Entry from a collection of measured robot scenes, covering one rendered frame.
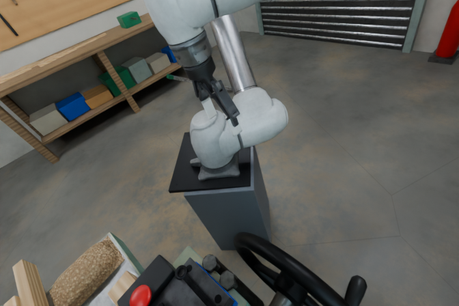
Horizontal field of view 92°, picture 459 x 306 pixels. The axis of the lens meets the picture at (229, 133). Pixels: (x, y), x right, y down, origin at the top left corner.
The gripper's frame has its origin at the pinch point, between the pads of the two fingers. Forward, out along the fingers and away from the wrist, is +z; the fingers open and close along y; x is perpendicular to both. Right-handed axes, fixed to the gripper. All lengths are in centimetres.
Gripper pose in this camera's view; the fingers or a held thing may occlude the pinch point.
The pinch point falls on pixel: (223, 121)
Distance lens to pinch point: 67.2
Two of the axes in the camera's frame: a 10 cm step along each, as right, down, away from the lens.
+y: 5.6, 4.0, -7.3
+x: 7.7, -5.7, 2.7
